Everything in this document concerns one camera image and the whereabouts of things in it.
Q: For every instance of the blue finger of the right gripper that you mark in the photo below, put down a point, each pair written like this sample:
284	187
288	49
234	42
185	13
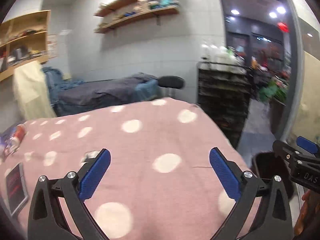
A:
307	145

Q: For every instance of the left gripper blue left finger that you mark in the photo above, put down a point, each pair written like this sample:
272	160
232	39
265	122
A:
92	173

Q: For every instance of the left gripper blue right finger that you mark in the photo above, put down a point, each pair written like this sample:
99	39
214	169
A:
228	173

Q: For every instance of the brown trash bin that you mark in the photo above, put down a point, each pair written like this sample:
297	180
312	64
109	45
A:
266	165

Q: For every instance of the person's right hand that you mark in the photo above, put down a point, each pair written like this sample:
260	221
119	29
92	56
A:
307	225

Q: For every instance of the pink polka dot bedsheet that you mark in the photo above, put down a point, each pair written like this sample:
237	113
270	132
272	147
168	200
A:
160	184

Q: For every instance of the dark tablet on bed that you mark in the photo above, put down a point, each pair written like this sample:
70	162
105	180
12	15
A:
16	190

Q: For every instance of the massage bed dark blanket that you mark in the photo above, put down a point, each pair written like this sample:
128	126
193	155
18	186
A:
69	97

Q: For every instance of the black tiered trolley cart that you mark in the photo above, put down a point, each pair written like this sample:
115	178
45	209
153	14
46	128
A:
224	93

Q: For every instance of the cream garment hanging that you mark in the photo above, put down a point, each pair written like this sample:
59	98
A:
31	92

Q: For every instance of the wooden cubby shelf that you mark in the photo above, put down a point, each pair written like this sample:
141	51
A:
23	40

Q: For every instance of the wall poster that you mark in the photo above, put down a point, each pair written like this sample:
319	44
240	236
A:
52	46

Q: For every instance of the wooden wall shelf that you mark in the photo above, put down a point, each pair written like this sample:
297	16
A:
126	12

